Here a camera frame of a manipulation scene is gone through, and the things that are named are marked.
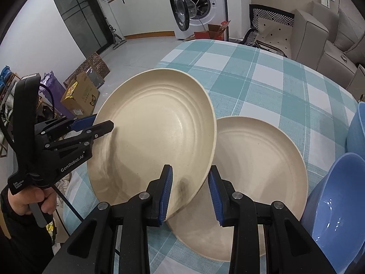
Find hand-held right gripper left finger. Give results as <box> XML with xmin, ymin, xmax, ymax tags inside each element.
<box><xmin>43</xmin><ymin>164</ymin><xmax>174</xmax><ymax>274</ymax></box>

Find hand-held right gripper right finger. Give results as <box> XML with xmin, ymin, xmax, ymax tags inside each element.
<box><xmin>208</xmin><ymin>166</ymin><xmax>337</xmax><ymax>274</ymax></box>

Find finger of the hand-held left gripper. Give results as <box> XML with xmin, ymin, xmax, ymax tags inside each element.
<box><xmin>34</xmin><ymin>113</ymin><xmax>98</xmax><ymax>135</ymax></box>
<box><xmin>42</xmin><ymin>120</ymin><xmax>115</xmax><ymax>149</ymax></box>

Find cream plate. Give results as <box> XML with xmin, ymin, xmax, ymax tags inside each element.
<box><xmin>168</xmin><ymin>116</ymin><xmax>309</xmax><ymax>262</ymax></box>
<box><xmin>86</xmin><ymin>68</ymin><xmax>219</xmax><ymax>223</ymax></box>

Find large blue bowl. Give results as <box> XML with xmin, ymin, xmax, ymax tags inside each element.
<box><xmin>301</xmin><ymin>152</ymin><xmax>365</xmax><ymax>274</ymax></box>

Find light blue bowl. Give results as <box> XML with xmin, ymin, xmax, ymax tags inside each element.
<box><xmin>346</xmin><ymin>101</ymin><xmax>365</xmax><ymax>156</ymax></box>

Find person's left forearm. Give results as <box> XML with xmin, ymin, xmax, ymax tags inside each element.
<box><xmin>0</xmin><ymin>188</ymin><xmax>55</xmax><ymax>274</ymax></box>

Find person's left hand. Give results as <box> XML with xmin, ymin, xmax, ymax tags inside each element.
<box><xmin>7</xmin><ymin>188</ymin><xmax>57</xmax><ymax>216</ymax></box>

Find brown cardboard box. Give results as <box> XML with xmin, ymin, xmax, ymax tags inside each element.
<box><xmin>60</xmin><ymin>71</ymin><xmax>100</xmax><ymax>116</ymax></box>

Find purple bag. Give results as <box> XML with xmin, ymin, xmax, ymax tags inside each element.
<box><xmin>40</xmin><ymin>71</ymin><xmax>75</xmax><ymax>120</ymax></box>

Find grey foil bag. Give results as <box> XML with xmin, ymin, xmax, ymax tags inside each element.
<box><xmin>86</xmin><ymin>66</ymin><xmax>106</xmax><ymax>90</ymax></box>

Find patterned flat boards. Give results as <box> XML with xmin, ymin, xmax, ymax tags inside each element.
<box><xmin>63</xmin><ymin>52</ymin><xmax>111</xmax><ymax>89</ymax></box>

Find upright vacuum cleaner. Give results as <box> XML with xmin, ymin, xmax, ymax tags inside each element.
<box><xmin>108</xmin><ymin>24</ymin><xmax>127</xmax><ymax>49</ymax></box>

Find dark glass door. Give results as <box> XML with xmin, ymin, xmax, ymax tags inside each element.
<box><xmin>47</xmin><ymin>0</ymin><xmax>110</xmax><ymax>50</ymax></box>

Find white kitchen counter cabinets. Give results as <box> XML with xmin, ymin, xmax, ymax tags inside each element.
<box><xmin>98</xmin><ymin>0</ymin><xmax>177</xmax><ymax>39</ymax></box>

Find teal checkered tablecloth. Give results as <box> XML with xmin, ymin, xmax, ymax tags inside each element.
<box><xmin>55</xmin><ymin>39</ymin><xmax>360</xmax><ymax>274</ymax></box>

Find red cardboard box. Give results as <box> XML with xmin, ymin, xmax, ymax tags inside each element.
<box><xmin>182</xmin><ymin>20</ymin><xmax>231</xmax><ymax>42</ymax></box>

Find beige diamond print cushion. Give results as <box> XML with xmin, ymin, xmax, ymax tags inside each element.
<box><xmin>255</xmin><ymin>17</ymin><xmax>294</xmax><ymax>59</ymax></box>

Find grey sofa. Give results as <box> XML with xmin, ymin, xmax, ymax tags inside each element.
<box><xmin>291</xmin><ymin>0</ymin><xmax>365</xmax><ymax>99</ymax></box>

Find black patterned chair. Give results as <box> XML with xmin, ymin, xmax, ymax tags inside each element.
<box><xmin>244</xmin><ymin>4</ymin><xmax>295</xmax><ymax>55</ymax></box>

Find black cable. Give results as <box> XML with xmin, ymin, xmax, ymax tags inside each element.
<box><xmin>38</xmin><ymin>84</ymin><xmax>86</xmax><ymax>223</ymax></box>

